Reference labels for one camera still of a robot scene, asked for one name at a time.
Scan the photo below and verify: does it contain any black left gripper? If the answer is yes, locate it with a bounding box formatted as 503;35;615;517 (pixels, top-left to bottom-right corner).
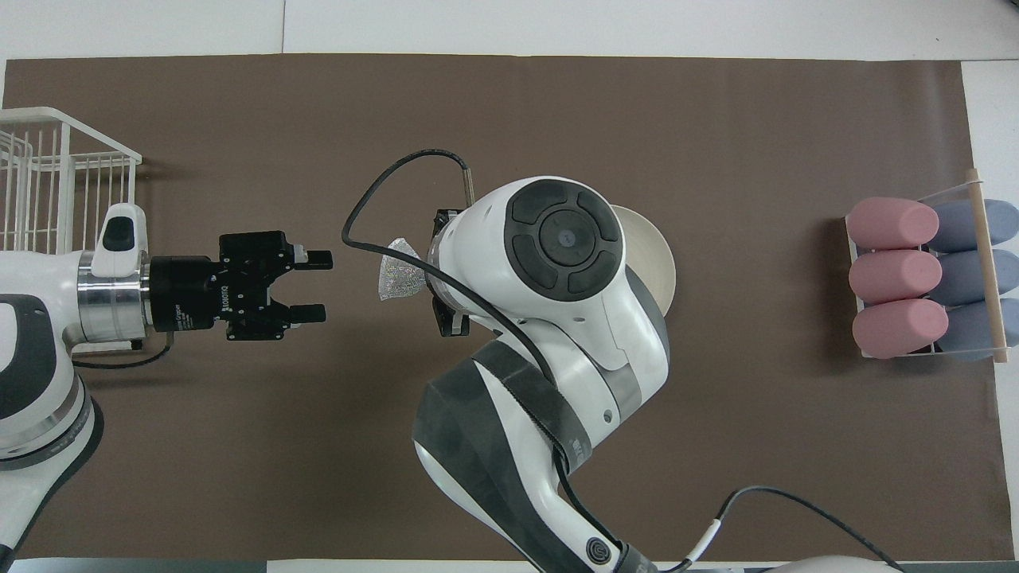
150;231;334;341

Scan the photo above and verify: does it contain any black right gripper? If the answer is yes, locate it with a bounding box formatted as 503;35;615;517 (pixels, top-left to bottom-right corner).
428;209;470;339

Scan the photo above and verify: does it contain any cream round plate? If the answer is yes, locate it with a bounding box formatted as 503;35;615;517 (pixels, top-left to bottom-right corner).
609;205;677;319

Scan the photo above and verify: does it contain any brown table mat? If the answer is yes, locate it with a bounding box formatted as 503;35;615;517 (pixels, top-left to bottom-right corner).
0;54;1005;562

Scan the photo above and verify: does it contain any pink plastic cup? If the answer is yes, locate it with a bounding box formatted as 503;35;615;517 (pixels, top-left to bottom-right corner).
852;299;950;360
849;250;943;305
845;197;940;249

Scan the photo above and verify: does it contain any blue plastic cup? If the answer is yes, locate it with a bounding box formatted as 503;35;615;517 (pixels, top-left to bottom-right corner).
943;298;1019;361
939;250;1019;307
927;199;1019;254

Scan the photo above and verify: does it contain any cup rack with wooden bar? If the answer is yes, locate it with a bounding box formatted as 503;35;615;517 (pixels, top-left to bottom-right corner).
844;169;1012;364

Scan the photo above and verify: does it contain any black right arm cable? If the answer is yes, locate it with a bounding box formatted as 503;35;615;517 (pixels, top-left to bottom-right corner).
342;150;904;573

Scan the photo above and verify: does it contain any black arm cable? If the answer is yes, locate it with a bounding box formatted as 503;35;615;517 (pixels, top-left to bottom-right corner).
72;330;174;369
342;150;904;573

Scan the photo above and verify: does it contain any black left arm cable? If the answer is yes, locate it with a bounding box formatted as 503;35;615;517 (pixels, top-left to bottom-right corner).
72;330;174;369

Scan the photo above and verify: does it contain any white wire dish rack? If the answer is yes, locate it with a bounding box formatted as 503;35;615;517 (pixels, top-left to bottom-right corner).
0;107;143;255

